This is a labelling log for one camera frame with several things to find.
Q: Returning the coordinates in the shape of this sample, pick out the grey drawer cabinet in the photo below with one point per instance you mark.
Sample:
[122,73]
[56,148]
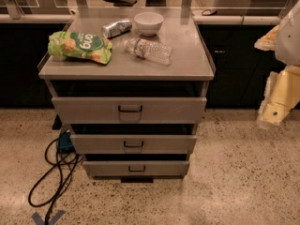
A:
[126,76]

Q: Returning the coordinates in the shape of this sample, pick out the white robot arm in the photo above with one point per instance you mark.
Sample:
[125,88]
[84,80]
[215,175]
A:
[287,48]

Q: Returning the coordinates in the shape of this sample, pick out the grey bottom drawer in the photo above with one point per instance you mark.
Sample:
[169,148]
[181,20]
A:
[136,168]

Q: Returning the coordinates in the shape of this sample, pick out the grey drawer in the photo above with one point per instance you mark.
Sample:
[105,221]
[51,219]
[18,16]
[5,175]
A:
[136,168]
[133,144]
[125,110]

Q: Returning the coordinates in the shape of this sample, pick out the black office chair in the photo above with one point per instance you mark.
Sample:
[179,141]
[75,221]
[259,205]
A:
[122,3]

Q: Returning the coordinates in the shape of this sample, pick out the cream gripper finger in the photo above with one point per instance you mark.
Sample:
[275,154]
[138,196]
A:
[268,41]
[276,105]

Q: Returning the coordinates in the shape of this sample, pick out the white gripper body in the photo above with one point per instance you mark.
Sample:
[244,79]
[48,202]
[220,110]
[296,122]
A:
[289,41]

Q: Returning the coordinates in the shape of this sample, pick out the silver soda can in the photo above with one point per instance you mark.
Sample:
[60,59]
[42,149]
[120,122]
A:
[114,29]

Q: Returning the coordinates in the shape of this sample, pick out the green chip bag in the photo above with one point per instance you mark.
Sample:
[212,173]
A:
[80,45]

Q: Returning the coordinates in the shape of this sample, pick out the grey top drawer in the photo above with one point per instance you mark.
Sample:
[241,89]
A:
[125,110]

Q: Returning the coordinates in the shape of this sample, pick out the white bowl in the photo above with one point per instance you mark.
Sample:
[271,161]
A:
[148,23]

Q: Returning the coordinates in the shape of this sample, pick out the blue power adapter box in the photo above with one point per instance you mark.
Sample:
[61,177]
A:
[64,143]

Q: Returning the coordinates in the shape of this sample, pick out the clear plastic water bottle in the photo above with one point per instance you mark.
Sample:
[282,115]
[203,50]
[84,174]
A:
[149,50]

